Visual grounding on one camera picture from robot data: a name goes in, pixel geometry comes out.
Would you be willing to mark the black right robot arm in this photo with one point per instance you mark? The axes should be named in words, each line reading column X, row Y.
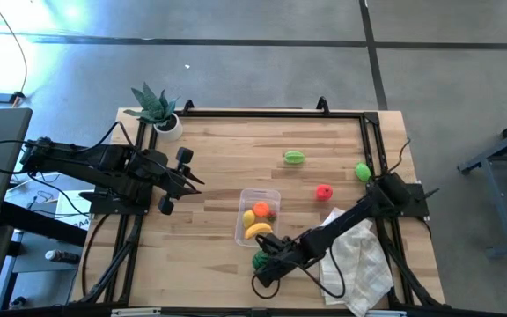
column 346, row 220

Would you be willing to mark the clear plastic tupperware container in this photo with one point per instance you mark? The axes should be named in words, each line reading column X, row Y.
column 247, row 196

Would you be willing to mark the yellow toy lemon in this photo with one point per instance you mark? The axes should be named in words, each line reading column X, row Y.
column 248, row 218

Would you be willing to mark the snake plant in white pot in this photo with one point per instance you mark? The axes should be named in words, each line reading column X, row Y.
column 159, row 114

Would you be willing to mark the orange toy pumpkin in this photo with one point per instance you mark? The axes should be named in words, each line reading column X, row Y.
column 261, row 209

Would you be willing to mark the green toy starfruit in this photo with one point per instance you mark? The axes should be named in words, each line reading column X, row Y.
column 294, row 157

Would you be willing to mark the light green oval toy fruit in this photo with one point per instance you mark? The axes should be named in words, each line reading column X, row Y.
column 362, row 171

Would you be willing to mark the red toy strawberry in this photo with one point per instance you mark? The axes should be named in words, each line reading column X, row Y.
column 272, row 216

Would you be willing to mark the black aluminium table frame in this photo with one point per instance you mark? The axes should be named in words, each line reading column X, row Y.
column 280, row 114

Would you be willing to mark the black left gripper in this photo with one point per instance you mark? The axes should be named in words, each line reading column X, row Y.
column 174, row 180

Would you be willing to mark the white checked cloth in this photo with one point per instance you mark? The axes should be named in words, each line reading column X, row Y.
column 363, row 273

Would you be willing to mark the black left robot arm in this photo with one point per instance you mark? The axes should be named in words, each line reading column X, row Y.
column 104, row 165

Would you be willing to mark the red plastic apple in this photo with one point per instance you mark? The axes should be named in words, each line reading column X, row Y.
column 324, row 192

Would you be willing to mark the striped green toy watermelon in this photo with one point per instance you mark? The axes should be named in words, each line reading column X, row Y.
column 258, row 260

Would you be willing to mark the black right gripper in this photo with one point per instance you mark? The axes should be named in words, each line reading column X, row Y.
column 288, row 255

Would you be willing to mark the white printed paper sheet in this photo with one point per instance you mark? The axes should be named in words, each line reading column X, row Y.
column 71, row 211

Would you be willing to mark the dark bottle with white cap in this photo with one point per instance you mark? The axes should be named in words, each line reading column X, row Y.
column 62, row 256

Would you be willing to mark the yellow toy banana bunch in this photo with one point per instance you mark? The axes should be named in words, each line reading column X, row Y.
column 258, row 230

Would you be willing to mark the blue-grey metal stand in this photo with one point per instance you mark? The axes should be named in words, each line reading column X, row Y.
column 500, row 211

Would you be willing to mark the black table clamp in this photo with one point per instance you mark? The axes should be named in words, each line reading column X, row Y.
column 188, row 106
column 323, row 105

